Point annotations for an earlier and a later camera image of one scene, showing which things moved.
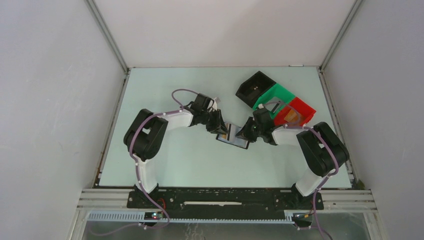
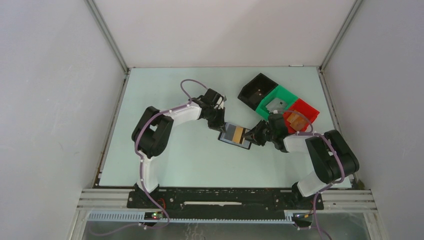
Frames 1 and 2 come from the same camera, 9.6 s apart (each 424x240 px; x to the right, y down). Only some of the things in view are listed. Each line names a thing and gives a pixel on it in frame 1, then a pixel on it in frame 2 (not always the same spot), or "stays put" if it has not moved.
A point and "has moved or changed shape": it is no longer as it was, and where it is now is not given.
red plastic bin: (303, 109) has moved or changed shape
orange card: (291, 116) has moved or changed shape
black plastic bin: (253, 87) has moved or changed shape
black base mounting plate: (223, 204) stays put
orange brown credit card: (223, 136) to (237, 134)
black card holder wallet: (230, 137) stays put
